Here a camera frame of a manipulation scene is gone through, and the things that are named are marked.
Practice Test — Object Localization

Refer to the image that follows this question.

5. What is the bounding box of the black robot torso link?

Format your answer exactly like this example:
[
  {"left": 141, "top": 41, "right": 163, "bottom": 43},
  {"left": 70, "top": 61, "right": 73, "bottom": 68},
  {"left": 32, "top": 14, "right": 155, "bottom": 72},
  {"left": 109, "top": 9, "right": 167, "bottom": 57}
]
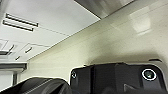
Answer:
[{"left": 0, "top": 77, "right": 73, "bottom": 94}]

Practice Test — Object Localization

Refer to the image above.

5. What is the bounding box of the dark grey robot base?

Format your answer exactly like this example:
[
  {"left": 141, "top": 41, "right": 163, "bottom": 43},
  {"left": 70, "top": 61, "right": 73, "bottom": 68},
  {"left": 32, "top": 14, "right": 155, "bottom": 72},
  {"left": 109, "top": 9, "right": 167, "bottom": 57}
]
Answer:
[{"left": 70, "top": 61, "right": 168, "bottom": 94}]

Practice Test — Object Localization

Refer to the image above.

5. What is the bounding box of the white two-door base cabinet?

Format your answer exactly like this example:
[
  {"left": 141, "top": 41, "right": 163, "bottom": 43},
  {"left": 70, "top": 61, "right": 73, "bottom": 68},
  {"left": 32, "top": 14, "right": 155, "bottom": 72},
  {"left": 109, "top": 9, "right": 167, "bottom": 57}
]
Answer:
[{"left": 0, "top": 0, "right": 101, "bottom": 46}]

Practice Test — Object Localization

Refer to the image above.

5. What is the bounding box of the white drawer stack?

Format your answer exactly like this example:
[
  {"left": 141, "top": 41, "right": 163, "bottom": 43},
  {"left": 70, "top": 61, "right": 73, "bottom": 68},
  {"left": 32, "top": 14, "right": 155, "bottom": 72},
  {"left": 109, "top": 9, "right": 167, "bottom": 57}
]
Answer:
[{"left": 0, "top": 37, "right": 51, "bottom": 64}]

